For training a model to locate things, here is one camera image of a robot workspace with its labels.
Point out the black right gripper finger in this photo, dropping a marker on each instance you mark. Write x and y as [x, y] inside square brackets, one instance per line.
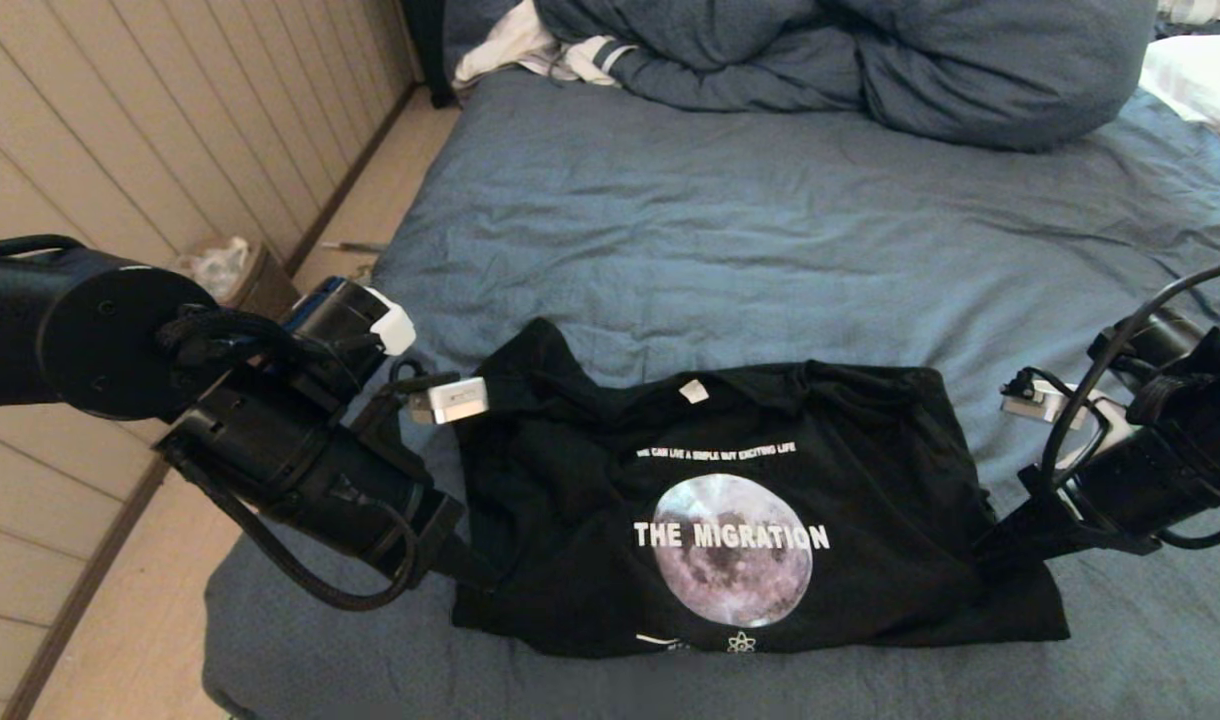
[1015, 545]

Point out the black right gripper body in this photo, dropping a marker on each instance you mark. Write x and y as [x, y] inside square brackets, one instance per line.
[1120, 500]

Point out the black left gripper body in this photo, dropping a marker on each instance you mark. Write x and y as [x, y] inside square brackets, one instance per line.
[400, 510]

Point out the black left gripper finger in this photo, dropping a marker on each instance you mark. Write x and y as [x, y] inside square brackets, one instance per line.
[475, 562]

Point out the black moon print t-shirt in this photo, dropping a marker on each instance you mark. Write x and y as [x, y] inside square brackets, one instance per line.
[720, 450]

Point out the patterned crumpled cloth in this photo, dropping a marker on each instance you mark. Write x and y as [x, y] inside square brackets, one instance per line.
[360, 272]

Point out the brown trash bin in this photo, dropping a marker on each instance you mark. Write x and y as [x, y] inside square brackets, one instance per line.
[265, 285]

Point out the thin stick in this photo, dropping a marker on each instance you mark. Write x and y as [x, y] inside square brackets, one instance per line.
[355, 247]

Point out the crumpled plastic bin bag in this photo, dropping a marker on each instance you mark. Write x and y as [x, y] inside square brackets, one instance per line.
[215, 268]

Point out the white pillow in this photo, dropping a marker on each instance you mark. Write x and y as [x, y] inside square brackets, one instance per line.
[1205, 80]

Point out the dark bedside furniture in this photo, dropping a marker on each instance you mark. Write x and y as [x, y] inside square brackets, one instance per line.
[430, 50]

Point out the white striped garment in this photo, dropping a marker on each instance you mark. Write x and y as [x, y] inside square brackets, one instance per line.
[510, 50]

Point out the blue crumpled duvet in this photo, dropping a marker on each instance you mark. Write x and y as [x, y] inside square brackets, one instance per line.
[920, 70]

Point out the white left wrist camera on bracket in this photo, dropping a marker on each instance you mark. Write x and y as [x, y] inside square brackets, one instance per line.
[450, 400]

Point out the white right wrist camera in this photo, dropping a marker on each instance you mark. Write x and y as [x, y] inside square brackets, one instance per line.
[1045, 405]

